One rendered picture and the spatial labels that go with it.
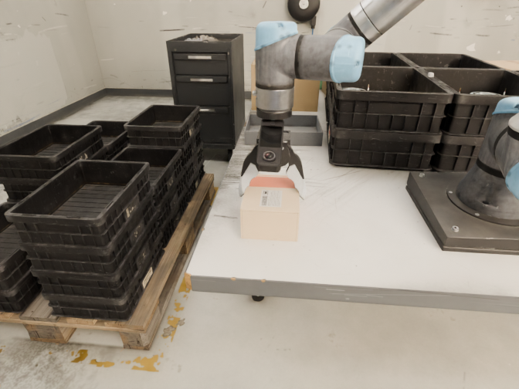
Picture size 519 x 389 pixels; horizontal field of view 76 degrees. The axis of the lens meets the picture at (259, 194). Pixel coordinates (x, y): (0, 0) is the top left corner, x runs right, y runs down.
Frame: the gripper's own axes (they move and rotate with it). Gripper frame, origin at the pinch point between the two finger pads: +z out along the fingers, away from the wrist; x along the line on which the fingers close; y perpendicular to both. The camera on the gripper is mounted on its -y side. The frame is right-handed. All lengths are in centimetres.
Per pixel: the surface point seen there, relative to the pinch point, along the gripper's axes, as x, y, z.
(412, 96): -34.7, 27.2, -17.1
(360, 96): -21.7, 28.0, -16.4
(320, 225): -11.1, -1.7, 5.3
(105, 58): 240, 380, 25
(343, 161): -19.8, 29.4, 3.2
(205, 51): 56, 175, -10
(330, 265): -12.2, -14.7, 5.4
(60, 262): 67, 11, 33
